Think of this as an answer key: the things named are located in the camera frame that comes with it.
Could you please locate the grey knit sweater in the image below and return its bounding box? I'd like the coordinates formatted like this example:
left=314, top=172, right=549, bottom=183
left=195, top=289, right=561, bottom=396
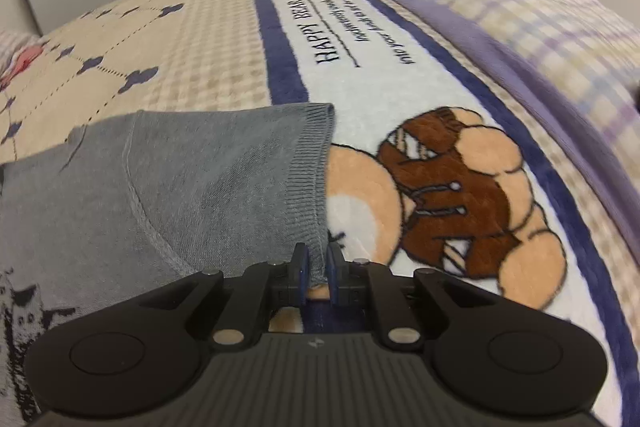
left=0, top=102, right=337, bottom=427

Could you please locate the beige bear printed blanket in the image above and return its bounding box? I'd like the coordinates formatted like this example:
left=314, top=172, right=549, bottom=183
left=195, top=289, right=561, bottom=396
left=0, top=0, right=640, bottom=427

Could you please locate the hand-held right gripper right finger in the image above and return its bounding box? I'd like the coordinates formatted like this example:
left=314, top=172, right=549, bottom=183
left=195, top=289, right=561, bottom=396
left=326, top=243, right=501, bottom=353

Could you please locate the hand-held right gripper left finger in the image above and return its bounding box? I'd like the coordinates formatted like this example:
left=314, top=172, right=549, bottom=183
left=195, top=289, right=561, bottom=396
left=137, top=242, right=308, bottom=353

